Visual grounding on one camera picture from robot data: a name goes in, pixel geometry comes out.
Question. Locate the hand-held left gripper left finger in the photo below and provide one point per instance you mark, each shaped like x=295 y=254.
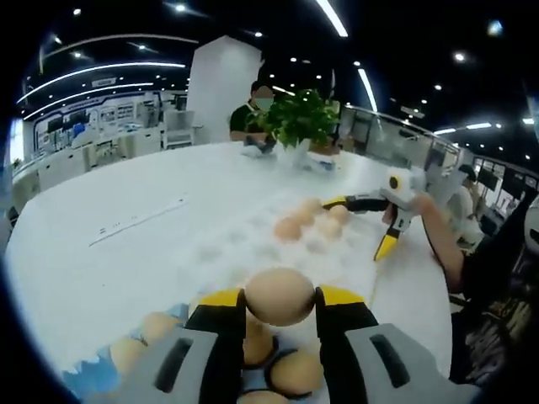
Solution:
x=219 y=332

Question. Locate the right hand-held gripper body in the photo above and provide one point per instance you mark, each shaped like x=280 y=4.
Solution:
x=404 y=185

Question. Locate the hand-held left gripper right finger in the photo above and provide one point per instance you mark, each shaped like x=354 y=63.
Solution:
x=341 y=332

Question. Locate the brown oval egg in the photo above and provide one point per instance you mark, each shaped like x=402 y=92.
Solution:
x=280 y=296
x=340 y=213
x=288 y=230
x=309 y=208

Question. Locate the pale cream egg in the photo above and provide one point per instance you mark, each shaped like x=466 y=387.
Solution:
x=329 y=228

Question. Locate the cluster of brown eggs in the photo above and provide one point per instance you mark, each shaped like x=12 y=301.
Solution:
x=295 y=370

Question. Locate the blue egg tray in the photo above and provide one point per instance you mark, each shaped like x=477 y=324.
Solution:
x=88 y=374

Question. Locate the white foam egg holder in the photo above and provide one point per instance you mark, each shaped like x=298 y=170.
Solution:
x=252 y=252

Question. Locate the person's right hand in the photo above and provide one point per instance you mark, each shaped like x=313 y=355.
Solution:
x=425 y=206

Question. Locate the white and blue packet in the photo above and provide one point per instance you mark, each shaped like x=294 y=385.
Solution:
x=326 y=163

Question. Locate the short ceiling light strip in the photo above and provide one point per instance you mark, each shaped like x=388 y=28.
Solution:
x=367 y=88

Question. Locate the green potted plant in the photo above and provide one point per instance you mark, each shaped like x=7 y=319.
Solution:
x=303 y=118

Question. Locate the white chest-worn device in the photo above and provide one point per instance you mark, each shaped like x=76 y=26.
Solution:
x=531 y=227

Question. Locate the table socket panel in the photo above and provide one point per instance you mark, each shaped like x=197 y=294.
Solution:
x=139 y=219

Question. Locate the white table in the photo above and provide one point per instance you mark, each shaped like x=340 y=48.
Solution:
x=126 y=177

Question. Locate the long ceiling light strip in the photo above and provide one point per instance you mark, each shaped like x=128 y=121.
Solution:
x=332 y=17

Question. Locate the white mesh office chair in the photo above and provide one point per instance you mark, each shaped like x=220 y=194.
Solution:
x=181 y=126

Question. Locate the white cabinet row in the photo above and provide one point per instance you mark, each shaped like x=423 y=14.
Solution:
x=63 y=164

